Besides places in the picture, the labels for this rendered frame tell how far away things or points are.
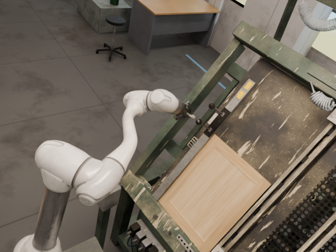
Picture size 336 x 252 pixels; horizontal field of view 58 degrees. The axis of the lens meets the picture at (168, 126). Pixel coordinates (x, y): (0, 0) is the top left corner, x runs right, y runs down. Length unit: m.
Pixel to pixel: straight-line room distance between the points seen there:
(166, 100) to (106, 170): 0.49
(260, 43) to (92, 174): 1.21
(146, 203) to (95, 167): 0.92
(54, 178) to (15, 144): 2.33
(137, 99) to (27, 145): 2.14
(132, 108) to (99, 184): 0.51
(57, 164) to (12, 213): 1.86
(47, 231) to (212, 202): 0.92
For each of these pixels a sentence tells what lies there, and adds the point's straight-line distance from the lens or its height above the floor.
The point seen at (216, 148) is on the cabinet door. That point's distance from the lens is 1.85.
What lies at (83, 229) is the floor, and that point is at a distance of 2.86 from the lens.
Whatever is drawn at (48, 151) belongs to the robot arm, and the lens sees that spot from 1.19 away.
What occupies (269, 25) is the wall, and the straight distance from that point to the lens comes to 4.81.
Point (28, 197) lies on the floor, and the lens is 3.06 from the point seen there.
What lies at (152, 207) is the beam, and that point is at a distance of 1.98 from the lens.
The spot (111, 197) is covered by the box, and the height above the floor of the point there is 0.88.
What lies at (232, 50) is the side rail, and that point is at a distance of 1.95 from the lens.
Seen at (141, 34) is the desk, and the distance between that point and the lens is 5.40.
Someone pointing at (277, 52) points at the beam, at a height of 1.87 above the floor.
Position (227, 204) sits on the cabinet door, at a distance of 1.81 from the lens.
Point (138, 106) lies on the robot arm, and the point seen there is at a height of 1.58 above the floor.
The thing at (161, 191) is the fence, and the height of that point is 0.96.
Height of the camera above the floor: 2.50
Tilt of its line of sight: 40 degrees down
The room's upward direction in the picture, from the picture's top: 17 degrees clockwise
